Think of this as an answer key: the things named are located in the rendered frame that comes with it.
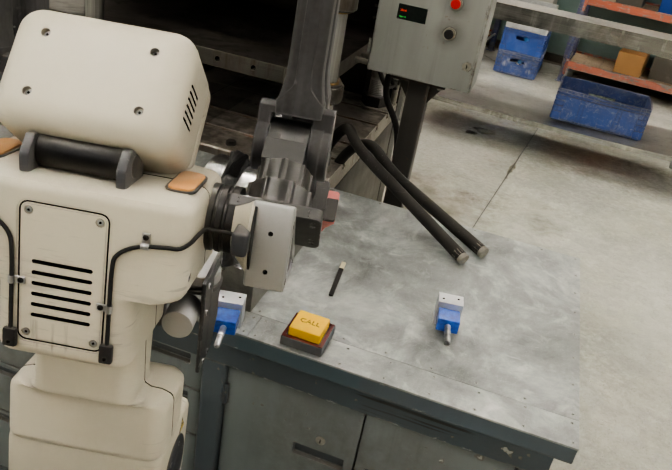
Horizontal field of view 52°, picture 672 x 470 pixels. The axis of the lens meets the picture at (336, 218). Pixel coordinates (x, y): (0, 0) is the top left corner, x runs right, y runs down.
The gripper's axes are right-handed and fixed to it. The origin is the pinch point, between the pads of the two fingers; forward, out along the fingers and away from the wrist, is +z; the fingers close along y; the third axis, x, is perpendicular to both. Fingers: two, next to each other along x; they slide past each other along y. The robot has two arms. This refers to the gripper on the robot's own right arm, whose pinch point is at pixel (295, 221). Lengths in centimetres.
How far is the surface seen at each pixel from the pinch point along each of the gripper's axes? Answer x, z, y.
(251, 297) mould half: 10.2, 13.0, 6.0
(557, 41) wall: -536, 358, -196
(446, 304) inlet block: 2.7, 15.0, -31.6
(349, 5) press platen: -75, 9, 0
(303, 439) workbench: 27.0, 37.1, -8.6
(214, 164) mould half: -25.7, 20.5, 22.8
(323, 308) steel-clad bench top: 6.6, 18.7, -7.8
